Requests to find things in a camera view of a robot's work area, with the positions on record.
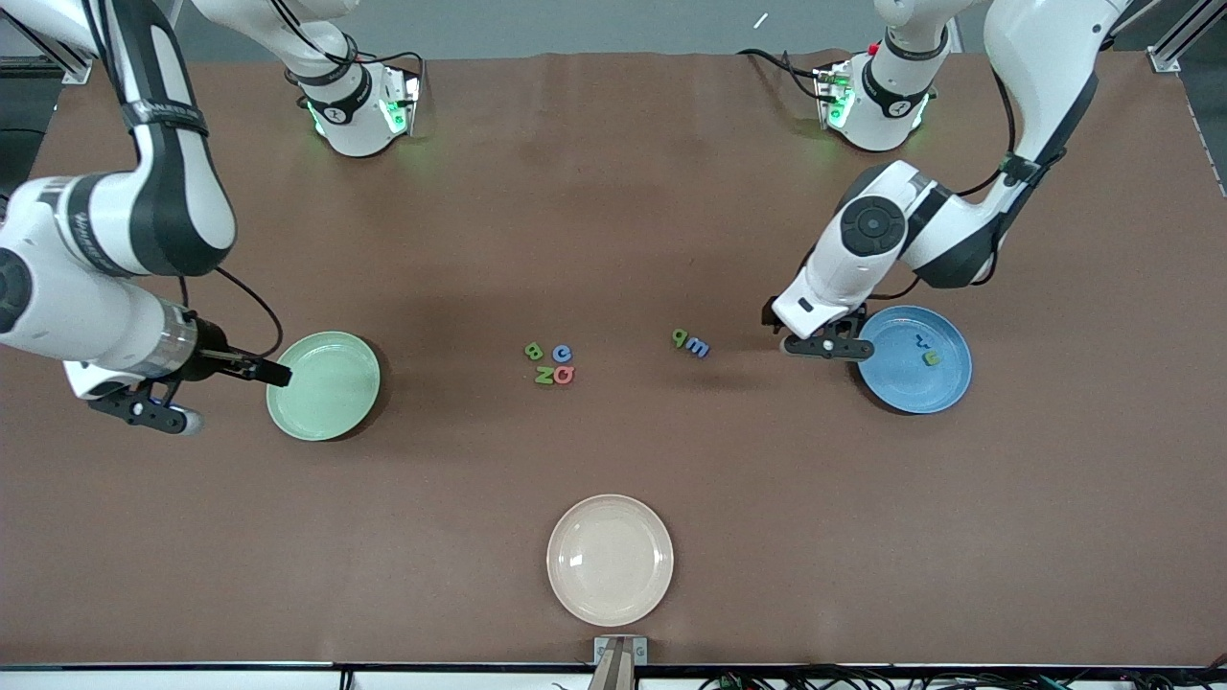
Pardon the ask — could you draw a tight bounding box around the beige plate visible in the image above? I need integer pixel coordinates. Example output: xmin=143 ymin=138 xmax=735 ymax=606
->
xmin=545 ymin=494 xmax=675 ymax=629

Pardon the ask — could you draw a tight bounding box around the grey aluminium frame profile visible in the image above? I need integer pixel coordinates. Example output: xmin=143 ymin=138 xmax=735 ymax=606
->
xmin=1146 ymin=0 xmax=1227 ymax=74
xmin=0 ymin=29 xmax=94 ymax=85

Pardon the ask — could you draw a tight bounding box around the grey camera pole bracket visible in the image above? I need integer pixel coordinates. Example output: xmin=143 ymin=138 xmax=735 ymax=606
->
xmin=587 ymin=635 xmax=649 ymax=690

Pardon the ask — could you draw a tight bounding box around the brown table mat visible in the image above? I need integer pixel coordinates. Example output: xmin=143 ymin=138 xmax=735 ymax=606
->
xmin=0 ymin=50 xmax=1227 ymax=667

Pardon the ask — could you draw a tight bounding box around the green plate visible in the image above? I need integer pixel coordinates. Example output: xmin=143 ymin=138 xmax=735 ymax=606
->
xmin=266 ymin=331 xmax=382 ymax=443

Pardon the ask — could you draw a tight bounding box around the blue plate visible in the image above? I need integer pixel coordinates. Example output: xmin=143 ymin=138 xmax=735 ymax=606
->
xmin=855 ymin=305 xmax=974 ymax=416

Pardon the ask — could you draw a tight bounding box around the black left base cable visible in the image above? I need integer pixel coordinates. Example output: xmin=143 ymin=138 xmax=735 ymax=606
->
xmin=736 ymin=48 xmax=835 ymax=102

